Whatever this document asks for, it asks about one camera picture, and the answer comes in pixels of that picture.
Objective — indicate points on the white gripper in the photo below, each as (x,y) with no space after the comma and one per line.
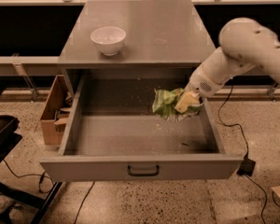
(201,85)

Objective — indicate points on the green jalapeno chip bag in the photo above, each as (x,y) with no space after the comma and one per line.
(164,105)

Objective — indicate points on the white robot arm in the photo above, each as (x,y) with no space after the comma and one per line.
(243,45)

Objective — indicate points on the grey open top drawer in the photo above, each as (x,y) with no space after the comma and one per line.
(111,125)

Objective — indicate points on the black power adapter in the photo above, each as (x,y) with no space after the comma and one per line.
(247,167)

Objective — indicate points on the white ceramic bowl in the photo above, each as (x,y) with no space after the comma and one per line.
(109,40)

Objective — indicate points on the grey cabinet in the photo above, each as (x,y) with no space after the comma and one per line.
(159,34)

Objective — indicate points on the cardboard box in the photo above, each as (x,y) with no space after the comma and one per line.
(56,111)

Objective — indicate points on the black drawer handle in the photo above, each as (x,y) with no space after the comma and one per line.
(141,172)

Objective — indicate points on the black cart frame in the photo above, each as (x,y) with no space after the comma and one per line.
(21,169)

